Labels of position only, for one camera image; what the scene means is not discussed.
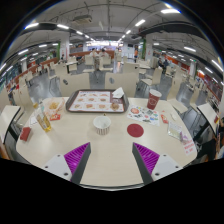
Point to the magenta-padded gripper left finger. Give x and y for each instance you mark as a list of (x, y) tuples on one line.
[(76, 159)]

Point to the dark brown food tray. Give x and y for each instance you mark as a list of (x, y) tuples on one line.
[(126, 100)]

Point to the ceiling lights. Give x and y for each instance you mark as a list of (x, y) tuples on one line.
[(170, 11)]

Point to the white paper with red print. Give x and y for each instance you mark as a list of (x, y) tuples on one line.
[(189, 147)]

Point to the white paper napkin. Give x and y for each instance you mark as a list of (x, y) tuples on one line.
[(118, 93)]

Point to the printed paper tray liner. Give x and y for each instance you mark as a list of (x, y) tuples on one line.
[(93, 100)]

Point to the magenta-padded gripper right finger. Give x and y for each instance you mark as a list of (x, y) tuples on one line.
[(148, 159)]

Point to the flat red packet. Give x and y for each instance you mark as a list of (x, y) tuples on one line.
[(25, 133)]

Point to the red paper cup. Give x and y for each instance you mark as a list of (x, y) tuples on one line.
[(154, 100)]

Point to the plastic-wrapped white leaflet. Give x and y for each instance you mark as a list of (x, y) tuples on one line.
[(174, 130)]

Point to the white patterned paper cup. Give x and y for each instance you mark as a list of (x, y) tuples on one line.
[(102, 126)]

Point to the ceiling air conditioner unit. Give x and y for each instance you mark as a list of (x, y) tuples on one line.
[(82, 19)]

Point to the person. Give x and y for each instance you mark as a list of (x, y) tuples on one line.
[(165, 65), (219, 140), (96, 60)]

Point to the beige chair with oval hole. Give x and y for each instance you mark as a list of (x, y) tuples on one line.
[(123, 83), (76, 85)]

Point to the beige seat black frame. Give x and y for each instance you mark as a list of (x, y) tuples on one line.
[(8, 116), (207, 113)]

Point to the clear bottle yellow cap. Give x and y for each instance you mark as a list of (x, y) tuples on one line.
[(44, 122)]

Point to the small red sauce packet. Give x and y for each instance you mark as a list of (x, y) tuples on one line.
[(55, 117), (164, 119)]

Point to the colourful printed leaflet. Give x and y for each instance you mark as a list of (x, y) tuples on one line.
[(143, 115)]

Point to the flat round red coaster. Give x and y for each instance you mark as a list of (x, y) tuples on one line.
[(135, 130)]

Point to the beige canteen chairs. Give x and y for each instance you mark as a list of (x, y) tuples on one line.
[(155, 78)]

